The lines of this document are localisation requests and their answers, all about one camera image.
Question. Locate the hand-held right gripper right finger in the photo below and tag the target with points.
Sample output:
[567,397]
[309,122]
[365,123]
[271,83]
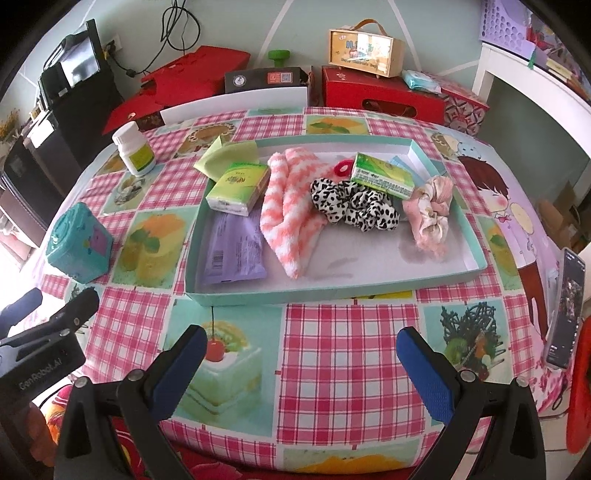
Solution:
[427,378]

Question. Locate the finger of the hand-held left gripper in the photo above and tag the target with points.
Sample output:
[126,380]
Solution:
[78,309]
[21,302]

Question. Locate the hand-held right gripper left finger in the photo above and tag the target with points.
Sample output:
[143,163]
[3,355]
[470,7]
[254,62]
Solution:
[180,374]

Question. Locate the purple wipes pack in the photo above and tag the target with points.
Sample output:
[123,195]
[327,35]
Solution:
[233,249]

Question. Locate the teal shallow cardboard tray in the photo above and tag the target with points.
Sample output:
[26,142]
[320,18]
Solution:
[360,258]

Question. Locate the pink floral scrunchie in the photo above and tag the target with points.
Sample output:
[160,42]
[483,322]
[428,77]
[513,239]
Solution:
[429,217]

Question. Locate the leopard print scrunchie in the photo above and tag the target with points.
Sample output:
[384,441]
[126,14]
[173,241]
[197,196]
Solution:
[360,207]

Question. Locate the pink white zigzag towel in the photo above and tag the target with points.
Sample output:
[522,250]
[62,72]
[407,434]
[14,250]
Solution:
[286,207]

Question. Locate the light green cloth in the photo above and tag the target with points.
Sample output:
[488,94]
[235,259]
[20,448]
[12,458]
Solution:
[221,159]

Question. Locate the green tissue pack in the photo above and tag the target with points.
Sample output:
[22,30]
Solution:
[381,173]

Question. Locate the blue face mask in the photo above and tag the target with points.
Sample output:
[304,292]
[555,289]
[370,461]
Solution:
[401,164]

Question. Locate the person's left hand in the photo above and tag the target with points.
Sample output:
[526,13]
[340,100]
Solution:
[41,431]

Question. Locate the teal plastic cube toy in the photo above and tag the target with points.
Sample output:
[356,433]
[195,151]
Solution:
[76,244]

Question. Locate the red stool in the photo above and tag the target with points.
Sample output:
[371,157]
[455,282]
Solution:
[581,392]

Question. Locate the smartphone on stand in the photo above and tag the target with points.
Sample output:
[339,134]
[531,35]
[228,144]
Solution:
[565,304]

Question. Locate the white medicine bottle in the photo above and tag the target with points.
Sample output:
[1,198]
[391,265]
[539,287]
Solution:
[134,154]

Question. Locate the black cabinet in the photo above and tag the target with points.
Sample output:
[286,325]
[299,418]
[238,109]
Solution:
[60,134]

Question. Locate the yellow artificial flowers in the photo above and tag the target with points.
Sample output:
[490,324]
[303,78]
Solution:
[9,124]

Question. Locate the cardboard boxes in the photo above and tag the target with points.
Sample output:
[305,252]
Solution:
[558,226]

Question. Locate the white chair back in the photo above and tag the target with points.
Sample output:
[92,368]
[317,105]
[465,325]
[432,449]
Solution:
[231,104]

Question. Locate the red patterned box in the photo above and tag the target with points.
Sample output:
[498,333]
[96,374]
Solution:
[464,110]

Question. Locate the black labelled box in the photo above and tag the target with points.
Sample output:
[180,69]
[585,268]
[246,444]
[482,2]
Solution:
[258,79]

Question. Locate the blue wet wipes pack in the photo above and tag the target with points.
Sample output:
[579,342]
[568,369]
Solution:
[420,79]

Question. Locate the green dumbbell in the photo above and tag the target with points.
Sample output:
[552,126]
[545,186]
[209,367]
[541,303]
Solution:
[278,56]

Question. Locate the white desk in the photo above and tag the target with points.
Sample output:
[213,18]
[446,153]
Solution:
[517,62]

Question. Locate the books and stationery pile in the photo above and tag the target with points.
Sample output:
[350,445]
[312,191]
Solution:
[554,60]

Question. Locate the purple file holder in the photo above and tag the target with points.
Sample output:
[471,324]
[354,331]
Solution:
[503,23]

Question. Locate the white wall socket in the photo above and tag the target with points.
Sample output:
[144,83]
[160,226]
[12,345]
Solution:
[115,42]

